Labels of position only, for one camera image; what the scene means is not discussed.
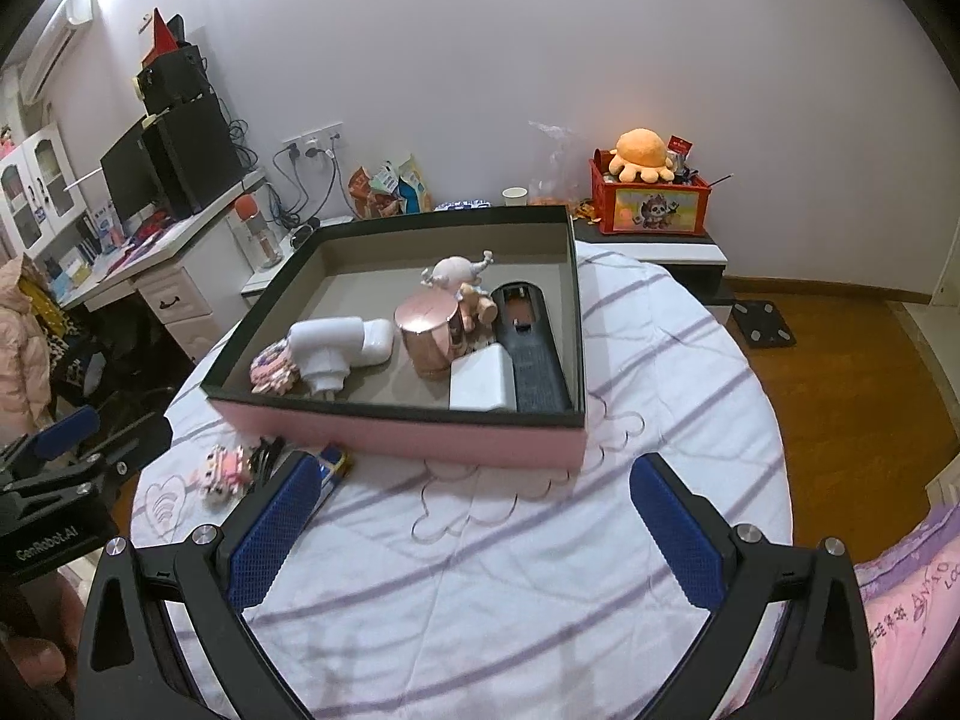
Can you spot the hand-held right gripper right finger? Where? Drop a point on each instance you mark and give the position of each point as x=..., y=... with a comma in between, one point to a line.
x=679, y=536

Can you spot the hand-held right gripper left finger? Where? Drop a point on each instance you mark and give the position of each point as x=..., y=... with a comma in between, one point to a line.
x=270, y=541

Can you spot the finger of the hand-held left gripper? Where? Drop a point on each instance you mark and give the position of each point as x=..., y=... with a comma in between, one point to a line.
x=127, y=450
x=67, y=427

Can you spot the white handheld device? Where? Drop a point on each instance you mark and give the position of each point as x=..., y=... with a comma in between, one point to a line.
x=326, y=343

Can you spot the pink box with black rim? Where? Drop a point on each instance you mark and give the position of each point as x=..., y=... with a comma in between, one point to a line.
x=450, y=441

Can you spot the white earbuds case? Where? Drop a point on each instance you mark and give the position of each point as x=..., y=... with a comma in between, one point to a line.
x=380, y=341

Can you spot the white rectangular box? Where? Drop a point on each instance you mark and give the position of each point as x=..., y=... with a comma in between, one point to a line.
x=481, y=386

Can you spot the rose gold cup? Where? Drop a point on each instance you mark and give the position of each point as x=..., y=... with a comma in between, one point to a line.
x=429, y=330

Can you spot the white doll figure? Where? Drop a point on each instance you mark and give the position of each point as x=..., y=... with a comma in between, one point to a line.
x=456, y=271

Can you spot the person's left hand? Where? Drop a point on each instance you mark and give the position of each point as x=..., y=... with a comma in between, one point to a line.
x=37, y=664

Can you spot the pink block figure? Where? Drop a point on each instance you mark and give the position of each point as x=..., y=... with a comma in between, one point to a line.
x=221, y=476

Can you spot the leopard print clothing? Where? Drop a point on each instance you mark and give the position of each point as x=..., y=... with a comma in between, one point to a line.
x=67, y=345

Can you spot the black office chair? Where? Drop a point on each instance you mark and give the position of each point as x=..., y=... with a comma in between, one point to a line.
x=127, y=360

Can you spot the pink jacket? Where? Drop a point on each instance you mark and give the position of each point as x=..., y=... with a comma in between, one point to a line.
x=19, y=345

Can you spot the shiny blue rectangular case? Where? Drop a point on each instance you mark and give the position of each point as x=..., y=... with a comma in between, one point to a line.
x=335, y=461

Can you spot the round pink block toy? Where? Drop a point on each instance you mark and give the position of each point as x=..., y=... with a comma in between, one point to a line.
x=271, y=373

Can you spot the white desk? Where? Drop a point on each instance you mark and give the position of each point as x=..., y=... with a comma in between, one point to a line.
x=176, y=292

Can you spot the blue white packet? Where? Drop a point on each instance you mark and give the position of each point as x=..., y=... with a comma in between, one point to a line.
x=109, y=234

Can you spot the black floor scale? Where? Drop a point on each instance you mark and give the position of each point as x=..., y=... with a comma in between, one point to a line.
x=761, y=324

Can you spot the black remote control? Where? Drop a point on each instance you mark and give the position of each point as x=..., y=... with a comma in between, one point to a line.
x=529, y=349

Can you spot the white glass door cabinet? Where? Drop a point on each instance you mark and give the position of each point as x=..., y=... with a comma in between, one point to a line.
x=37, y=187

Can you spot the pink blanket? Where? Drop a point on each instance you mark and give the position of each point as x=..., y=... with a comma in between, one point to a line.
x=915, y=600

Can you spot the white desk lamp bar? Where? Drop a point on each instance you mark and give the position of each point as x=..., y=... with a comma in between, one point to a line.
x=84, y=178

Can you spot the orange capped bottle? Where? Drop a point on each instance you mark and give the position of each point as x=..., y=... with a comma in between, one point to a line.
x=256, y=236

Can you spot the black monitor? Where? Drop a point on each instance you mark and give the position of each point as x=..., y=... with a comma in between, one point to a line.
x=126, y=172

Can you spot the small black device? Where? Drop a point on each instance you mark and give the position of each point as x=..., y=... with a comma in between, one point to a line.
x=304, y=232

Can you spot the black top low bench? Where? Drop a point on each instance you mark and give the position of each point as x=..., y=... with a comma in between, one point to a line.
x=675, y=253

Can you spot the black computer tower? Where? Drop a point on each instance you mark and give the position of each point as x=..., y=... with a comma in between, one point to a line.
x=191, y=157

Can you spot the red crate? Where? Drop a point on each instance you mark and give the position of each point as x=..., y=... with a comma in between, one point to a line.
x=649, y=210

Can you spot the orange snack bag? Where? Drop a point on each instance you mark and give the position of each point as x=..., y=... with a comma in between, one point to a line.
x=361, y=195

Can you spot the green white snack bag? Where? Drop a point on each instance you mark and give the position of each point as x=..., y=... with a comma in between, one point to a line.
x=388, y=184

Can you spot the white paper cup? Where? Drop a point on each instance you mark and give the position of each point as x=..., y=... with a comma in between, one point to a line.
x=514, y=197

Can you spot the blue snack bag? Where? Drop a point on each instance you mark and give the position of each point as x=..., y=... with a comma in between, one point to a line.
x=416, y=191

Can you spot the white air conditioner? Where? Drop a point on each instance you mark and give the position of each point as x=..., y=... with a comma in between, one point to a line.
x=56, y=45

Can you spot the blue patterned packet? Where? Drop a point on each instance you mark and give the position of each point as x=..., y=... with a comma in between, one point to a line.
x=461, y=204

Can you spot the orange octopus plush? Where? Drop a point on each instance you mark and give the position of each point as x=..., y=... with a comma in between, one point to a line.
x=641, y=150

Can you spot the clear plastic bag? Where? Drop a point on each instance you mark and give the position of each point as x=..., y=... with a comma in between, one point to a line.
x=555, y=165

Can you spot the red triangular item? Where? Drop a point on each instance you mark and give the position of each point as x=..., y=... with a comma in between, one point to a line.
x=161, y=34

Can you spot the white wall sockets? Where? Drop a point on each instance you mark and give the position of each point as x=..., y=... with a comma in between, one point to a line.
x=311, y=141

